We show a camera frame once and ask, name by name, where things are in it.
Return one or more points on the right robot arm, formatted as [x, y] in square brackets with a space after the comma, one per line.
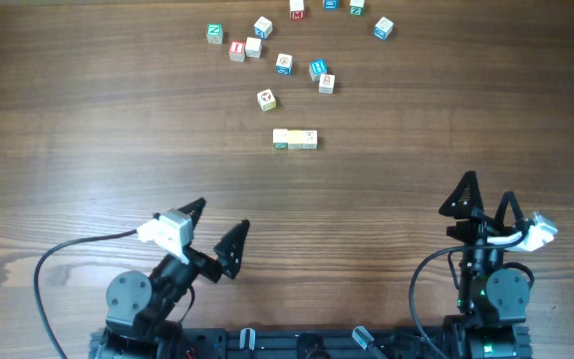
[492, 294]

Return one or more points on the red I block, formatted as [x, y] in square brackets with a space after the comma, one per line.
[236, 51]

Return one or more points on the yellow K block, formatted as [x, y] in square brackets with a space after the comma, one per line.
[326, 84]

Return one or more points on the yellow animal block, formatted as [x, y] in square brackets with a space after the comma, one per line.
[295, 139]

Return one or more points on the blue block far right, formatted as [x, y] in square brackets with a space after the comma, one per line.
[384, 28]

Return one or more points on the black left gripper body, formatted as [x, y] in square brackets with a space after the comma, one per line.
[196, 266]

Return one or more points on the brown circle block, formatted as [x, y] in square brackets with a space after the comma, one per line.
[266, 100]

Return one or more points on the blue L block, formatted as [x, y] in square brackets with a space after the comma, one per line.
[284, 64]

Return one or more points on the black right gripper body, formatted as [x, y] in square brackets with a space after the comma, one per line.
[480, 226]

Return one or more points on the green z block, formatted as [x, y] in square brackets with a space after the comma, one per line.
[357, 7]
[280, 138]

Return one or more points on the blue white back block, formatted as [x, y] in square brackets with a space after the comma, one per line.
[263, 27]

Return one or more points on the teal green N block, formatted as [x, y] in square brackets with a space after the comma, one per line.
[214, 34]

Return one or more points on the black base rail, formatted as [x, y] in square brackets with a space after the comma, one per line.
[402, 342]

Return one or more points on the green V block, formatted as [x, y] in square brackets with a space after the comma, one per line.
[297, 9]

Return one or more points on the pale pink block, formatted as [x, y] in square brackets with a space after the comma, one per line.
[253, 47]

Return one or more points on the blue striped H block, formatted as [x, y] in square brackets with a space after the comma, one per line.
[317, 68]

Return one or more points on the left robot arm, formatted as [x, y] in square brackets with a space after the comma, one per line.
[137, 324]

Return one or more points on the plain wood picture block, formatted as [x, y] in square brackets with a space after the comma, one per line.
[310, 140]

